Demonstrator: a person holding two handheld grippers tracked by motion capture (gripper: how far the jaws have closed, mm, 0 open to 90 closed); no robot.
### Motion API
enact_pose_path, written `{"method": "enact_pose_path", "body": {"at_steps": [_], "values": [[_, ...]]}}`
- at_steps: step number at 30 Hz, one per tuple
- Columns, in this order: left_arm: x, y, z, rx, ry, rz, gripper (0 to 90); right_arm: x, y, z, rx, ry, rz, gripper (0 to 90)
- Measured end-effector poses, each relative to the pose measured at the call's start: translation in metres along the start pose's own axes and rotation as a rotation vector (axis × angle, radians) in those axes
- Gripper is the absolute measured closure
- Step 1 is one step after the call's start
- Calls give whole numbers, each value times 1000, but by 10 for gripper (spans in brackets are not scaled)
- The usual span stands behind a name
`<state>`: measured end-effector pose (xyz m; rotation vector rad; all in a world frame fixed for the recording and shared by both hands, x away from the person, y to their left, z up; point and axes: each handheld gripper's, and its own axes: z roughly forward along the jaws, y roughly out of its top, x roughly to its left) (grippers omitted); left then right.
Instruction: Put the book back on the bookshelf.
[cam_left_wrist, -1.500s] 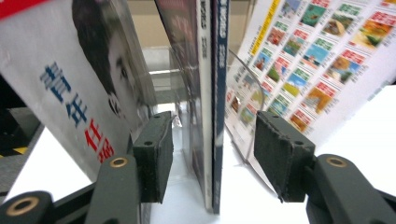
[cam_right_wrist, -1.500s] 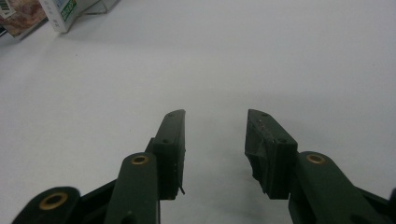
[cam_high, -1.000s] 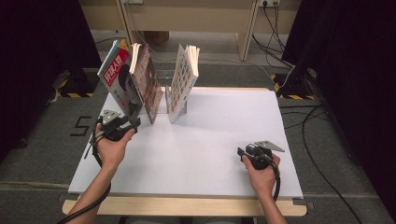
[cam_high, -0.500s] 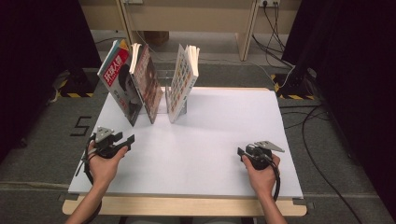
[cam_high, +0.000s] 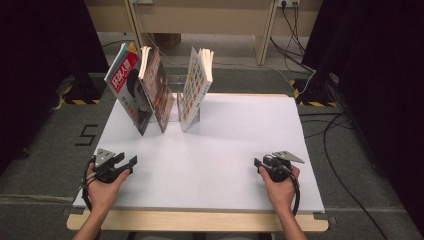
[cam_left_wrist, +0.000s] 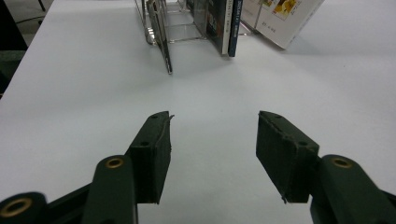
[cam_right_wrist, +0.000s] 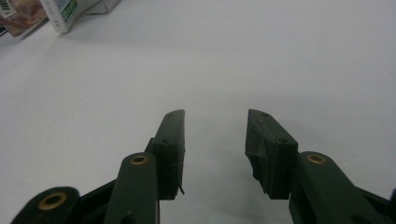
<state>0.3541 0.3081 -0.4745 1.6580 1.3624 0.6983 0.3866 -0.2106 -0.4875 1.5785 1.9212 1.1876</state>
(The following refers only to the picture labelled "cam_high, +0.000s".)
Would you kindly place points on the beige desk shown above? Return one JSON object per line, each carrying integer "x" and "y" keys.
{"x": 206, "y": 16}

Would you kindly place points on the person's right hand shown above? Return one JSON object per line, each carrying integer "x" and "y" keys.
{"x": 283, "y": 195}

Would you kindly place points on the pale cloth strip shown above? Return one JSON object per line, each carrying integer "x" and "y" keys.
{"x": 65, "y": 87}

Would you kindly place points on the black and red magazine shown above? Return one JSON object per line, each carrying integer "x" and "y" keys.
{"x": 130, "y": 90}

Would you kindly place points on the black stand base striped tape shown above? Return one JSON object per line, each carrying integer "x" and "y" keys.
{"x": 75, "y": 91}
{"x": 313, "y": 90}

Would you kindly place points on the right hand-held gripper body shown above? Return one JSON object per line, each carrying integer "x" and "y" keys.
{"x": 280, "y": 171}

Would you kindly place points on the white table cover sheet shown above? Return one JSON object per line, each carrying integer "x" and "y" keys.
{"x": 233, "y": 133}

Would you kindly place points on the grey table bracket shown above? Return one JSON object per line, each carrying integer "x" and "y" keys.
{"x": 68, "y": 211}
{"x": 325, "y": 218}

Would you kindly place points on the white book with picture grid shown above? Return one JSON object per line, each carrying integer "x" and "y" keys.
{"x": 195, "y": 86}

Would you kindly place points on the magazine with purple back cover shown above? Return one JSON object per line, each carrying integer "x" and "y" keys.
{"x": 161, "y": 96}

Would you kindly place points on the black curtain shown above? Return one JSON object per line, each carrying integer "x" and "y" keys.
{"x": 383, "y": 83}
{"x": 33, "y": 66}

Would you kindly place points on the wooden table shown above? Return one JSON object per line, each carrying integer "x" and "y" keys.
{"x": 226, "y": 222}

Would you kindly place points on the person's left hand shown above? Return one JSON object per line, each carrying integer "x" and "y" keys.
{"x": 103, "y": 196}

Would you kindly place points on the white wall socket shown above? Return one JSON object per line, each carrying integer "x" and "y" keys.
{"x": 288, "y": 3}

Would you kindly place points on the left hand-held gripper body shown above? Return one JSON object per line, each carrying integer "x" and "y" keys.
{"x": 106, "y": 173}

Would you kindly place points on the clear acrylic book rack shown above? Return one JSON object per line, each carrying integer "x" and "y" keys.
{"x": 178, "y": 81}

